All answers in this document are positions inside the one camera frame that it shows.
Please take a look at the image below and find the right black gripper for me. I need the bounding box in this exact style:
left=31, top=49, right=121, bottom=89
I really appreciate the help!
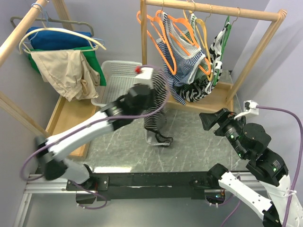
left=197, top=105, right=247, bottom=157

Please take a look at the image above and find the dark striped tank top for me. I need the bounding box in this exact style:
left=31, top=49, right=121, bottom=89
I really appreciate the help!
left=143, top=69, right=173, bottom=147

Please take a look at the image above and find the orange plastic hanger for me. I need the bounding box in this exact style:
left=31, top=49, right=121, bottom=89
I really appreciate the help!
left=147, top=15, right=177, bottom=75

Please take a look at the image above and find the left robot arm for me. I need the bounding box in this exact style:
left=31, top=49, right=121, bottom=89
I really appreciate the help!
left=37, top=84, right=155, bottom=190

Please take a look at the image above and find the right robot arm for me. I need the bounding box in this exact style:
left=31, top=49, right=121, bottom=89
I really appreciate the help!
left=199, top=108, right=303, bottom=227

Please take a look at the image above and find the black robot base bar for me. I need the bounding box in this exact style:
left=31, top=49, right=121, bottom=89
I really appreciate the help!
left=65, top=171, right=236, bottom=201

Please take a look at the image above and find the yellow hanger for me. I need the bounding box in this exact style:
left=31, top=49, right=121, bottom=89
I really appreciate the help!
left=196, top=18, right=213, bottom=81

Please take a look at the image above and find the blue white striped tank top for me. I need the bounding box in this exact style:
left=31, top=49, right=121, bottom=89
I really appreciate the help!
left=162, top=12, right=208, bottom=105

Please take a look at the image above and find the cream white hanger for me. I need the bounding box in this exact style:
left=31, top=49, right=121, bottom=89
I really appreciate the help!
left=18, top=27, right=107, bottom=54

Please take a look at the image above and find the green hanger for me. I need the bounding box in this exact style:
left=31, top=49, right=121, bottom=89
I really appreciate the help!
left=212, top=16, right=232, bottom=87

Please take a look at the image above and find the grey hanger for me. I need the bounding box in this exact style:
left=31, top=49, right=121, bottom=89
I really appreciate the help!
left=10, top=17, right=94, bottom=37

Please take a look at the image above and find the right wooden clothes rack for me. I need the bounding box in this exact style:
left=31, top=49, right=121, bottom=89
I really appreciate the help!
left=136, top=0, right=287, bottom=113

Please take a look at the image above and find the wooden clothes rack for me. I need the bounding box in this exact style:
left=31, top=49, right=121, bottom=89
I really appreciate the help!
left=0, top=0, right=105, bottom=158
left=136, top=0, right=287, bottom=113

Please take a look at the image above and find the white perforated plastic basket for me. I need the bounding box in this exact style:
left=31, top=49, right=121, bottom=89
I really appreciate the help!
left=91, top=61, right=141, bottom=107

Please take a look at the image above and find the black white zebra garment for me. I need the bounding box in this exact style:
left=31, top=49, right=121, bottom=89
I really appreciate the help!
left=176, top=13, right=229, bottom=103

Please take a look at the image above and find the green garment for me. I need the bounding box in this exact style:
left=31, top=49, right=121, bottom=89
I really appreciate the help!
left=28, top=46, right=107, bottom=87

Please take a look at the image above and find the beige cloth garment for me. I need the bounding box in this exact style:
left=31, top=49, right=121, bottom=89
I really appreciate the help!
left=30, top=50, right=101, bottom=102

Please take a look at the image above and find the left wooden clothes rack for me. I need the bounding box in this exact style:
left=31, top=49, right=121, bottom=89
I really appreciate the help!
left=0, top=0, right=105, bottom=158

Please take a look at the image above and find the blue folded garment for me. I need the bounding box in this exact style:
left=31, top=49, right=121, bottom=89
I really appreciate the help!
left=28, top=31, right=90, bottom=51

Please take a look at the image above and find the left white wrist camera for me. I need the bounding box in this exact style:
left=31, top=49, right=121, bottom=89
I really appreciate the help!
left=135, top=66, right=153, bottom=88

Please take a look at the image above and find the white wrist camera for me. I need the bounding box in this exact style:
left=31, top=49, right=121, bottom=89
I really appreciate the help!
left=234, top=100, right=259, bottom=119
left=135, top=66, right=153, bottom=88

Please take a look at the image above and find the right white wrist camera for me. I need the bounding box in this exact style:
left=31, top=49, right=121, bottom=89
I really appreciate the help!
left=234, top=100, right=259, bottom=119

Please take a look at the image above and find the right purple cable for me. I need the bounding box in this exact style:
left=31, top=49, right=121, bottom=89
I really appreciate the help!
left=220, top=105, right=303, bottom=227

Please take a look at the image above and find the aluminium rail frame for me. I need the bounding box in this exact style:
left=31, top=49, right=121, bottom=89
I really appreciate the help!
left=14, top=171, right=285, bottom=227

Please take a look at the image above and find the light blue wire hanger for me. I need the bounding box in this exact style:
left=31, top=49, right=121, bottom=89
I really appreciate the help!
left=18, top=3, right=106, bottom=53

